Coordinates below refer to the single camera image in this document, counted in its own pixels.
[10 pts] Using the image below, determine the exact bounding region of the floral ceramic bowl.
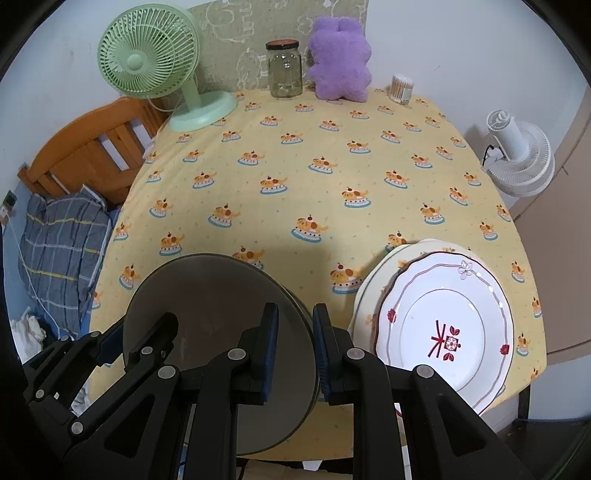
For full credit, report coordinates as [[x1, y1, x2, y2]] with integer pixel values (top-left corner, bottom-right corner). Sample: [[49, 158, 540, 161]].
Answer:
[[123, 254, 318, 454]]

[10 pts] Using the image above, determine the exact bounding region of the green desk fan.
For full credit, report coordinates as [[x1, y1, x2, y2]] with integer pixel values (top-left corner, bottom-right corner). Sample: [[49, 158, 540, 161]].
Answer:
[[97, 4, 238, 133]]

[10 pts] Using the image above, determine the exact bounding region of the large yellow floral plate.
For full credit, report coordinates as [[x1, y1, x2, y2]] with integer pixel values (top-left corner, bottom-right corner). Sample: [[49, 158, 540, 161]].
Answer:
[[348, 239, 486, 353]]

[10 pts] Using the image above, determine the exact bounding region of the cotton swab container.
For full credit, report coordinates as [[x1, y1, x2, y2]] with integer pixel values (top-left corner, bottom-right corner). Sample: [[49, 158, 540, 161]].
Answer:
[[389, 74, 415, 105]]

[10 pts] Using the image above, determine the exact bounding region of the purple plush toy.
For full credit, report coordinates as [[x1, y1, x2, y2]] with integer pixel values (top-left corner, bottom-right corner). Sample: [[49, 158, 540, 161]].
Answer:
[[308, 16, 372, 103]]

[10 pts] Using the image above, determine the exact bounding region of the red pattern white plate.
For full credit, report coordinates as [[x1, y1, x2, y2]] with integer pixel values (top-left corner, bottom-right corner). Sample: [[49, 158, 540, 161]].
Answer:
[[375, 252, 514, 414]]

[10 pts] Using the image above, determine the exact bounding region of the pile of clothes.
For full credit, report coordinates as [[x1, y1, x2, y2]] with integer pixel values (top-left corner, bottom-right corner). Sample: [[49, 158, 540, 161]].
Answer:
[[9, 308, 91, 416]]

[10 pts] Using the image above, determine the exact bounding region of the green patterned wall mat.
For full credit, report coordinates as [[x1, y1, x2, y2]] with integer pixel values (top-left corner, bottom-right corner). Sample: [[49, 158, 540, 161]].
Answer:
[[189, 0, 369, 92]]

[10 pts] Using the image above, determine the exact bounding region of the yellow patterned tablecloth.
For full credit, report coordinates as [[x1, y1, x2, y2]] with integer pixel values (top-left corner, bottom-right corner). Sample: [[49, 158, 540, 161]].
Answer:
[[90, 90, 547, 400]]

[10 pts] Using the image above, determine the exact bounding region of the grey plaid pillow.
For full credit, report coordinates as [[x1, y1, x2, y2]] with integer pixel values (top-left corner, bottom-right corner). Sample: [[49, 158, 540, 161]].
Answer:
[[19, 185, 112, 337]]

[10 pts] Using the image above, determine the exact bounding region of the white clip fan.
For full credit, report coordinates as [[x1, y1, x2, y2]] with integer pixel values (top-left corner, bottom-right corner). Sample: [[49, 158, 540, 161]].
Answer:
[[483, 109, 556, 198]]

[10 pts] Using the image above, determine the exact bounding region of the glass jar dark lid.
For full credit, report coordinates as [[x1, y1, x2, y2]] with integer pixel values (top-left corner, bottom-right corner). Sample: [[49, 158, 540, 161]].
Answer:
[[266, 39, 303, 98]]

